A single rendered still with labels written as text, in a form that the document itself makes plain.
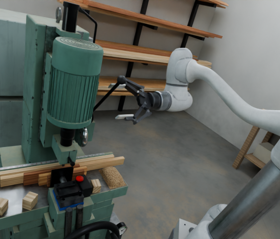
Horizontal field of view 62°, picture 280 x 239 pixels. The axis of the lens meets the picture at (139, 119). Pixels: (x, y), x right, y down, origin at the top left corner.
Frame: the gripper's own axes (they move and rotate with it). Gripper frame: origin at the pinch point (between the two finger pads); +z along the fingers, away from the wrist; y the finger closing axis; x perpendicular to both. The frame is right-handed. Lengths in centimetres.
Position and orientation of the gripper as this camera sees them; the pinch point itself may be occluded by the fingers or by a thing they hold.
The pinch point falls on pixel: (115, 101)
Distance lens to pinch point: 93.0
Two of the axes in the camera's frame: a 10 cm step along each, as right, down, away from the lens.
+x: 5.2, -3.6, -7.7
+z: -8.2, 0.5, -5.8
